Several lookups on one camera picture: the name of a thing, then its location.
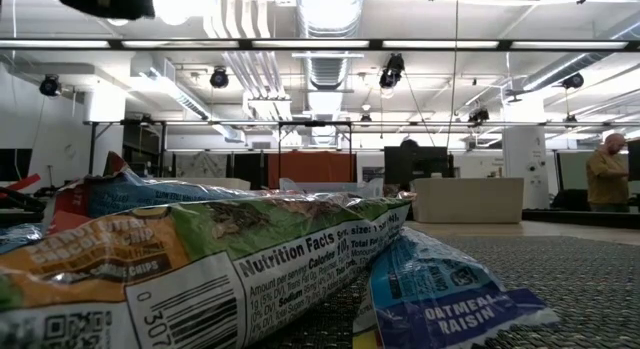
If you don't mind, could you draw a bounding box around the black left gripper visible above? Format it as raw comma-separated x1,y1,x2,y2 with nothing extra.
53,0,157,21

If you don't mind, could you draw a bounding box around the red and blue granola bar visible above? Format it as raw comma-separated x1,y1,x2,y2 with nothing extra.
49,151,281,240

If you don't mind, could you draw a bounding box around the black ceiling spotlight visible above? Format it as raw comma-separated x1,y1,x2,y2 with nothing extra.
560,72,586,91
38,73,63,98
378,52,407,90
466,106,491,126
208,66,231,90

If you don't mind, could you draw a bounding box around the black computer monitor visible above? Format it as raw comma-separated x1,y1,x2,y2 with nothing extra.
0,147,34,183
383,146,455,186
627,138,640,183

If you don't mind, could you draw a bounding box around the red flat strip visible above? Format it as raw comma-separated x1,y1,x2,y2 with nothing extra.
0,173,42,194

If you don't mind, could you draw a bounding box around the green orange peanut butter bar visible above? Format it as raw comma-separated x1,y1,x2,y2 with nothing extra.
0,191,414,349

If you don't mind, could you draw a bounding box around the black beam with light strips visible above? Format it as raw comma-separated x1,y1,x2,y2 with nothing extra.
0,37,640,53

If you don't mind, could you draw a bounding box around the blue oatmeal raisin bar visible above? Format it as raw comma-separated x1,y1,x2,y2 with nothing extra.
352,226,561,349

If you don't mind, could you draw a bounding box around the white round pillar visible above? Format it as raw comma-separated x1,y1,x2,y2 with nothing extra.
502,126,550,210

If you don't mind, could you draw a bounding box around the person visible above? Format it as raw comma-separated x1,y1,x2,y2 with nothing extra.
585,132,632,214

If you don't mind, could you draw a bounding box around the silver ceiling air duct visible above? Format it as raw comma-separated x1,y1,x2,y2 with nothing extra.
294,0,366,91

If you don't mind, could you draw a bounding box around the black pipe frame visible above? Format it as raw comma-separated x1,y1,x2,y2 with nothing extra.
82,118,640,190

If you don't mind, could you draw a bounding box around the orange partition wall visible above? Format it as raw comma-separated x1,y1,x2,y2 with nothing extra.
266,151,358,190

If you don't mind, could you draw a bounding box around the green partition wall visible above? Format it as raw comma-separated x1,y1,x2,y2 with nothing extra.
556,151,640,203

